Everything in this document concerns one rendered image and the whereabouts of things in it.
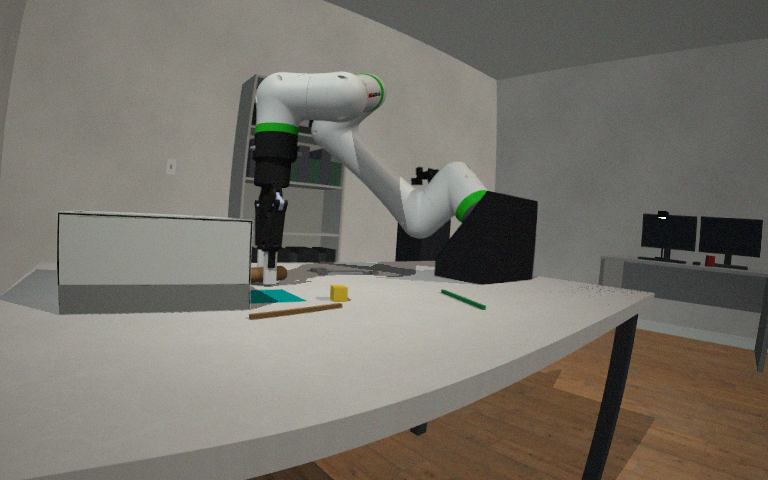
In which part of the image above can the green rod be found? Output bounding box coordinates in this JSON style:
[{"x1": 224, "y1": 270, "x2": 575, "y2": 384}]
[{"x1": 441, "y1": 290, "x2": 486, "y2": 310}]

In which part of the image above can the yellow cube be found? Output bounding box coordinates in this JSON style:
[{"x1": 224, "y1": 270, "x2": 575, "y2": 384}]
[{"x1": 330, "y1": 285, "x2": 348, "y2": 302}]

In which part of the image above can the teal square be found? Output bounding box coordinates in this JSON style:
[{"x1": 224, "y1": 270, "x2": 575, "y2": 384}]
[{"x1": 251, "y1": 289, "x2": 306, "y2": 304}]

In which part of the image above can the brown wooden tool handle with grey metal rod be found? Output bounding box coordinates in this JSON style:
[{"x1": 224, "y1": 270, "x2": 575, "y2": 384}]
[{"x1": 251, "y1": 266, "x2": 287, "y2": 283}]

